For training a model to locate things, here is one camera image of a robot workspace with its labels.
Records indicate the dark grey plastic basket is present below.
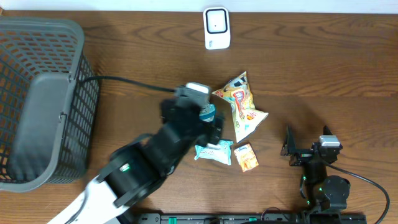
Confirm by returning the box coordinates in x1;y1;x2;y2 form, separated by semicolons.
1;17;100;193

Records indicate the orange tissue pack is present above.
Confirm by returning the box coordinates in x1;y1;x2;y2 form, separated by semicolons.
234;143;259;172

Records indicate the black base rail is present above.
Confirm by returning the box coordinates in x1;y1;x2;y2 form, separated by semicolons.
131;213;367;224

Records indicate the white barcode scanner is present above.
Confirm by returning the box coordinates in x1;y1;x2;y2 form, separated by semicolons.
203;7;231;50

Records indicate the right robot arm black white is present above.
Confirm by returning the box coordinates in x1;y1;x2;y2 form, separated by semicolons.
280;126;351;223

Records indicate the teal wet wipes pack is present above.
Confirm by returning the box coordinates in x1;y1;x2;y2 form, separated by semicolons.
194;139;233;166

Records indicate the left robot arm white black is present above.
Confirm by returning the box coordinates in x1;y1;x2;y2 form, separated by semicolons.
51;96;224;223

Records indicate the teal mouthwash bottle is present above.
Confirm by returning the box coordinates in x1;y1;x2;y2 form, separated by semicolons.
199;103;216;123

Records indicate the yellow snack bag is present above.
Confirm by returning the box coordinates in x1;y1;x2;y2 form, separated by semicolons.
212;72;269;142

